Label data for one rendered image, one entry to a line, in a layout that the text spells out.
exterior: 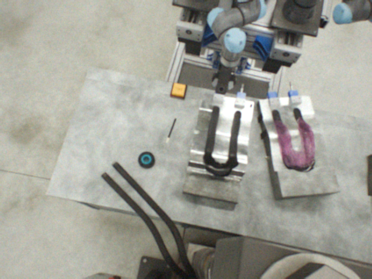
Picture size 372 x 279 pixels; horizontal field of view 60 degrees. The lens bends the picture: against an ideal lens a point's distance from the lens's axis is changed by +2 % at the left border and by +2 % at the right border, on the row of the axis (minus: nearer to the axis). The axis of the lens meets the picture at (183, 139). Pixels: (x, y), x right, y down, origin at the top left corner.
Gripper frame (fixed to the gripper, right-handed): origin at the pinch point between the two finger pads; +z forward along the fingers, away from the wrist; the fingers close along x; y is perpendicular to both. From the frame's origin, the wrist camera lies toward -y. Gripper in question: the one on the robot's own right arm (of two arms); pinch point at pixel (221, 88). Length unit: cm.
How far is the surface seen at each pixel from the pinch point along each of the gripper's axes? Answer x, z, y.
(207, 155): 0.3, 10.4, -30.1
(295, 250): -4, -100, -69
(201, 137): 4.7, 11.2, -21.7
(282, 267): -3, -100, -71
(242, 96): -11.1, 10.5, 2.9
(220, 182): -7.9, 14.9, -40.3
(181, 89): 19.4, 17.2, 4.3
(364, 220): -76, 21, -43
